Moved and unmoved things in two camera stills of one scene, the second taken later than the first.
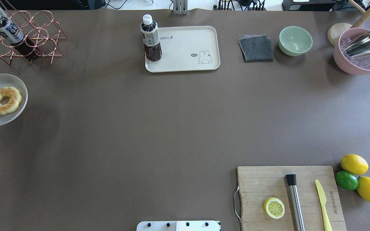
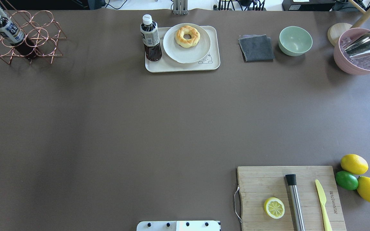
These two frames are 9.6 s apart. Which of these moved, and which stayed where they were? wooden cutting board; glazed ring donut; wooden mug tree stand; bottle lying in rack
Moved: glazed ring donut
Stayed: wooden mug tree stand; wooden cutting board; bottle lying in rack
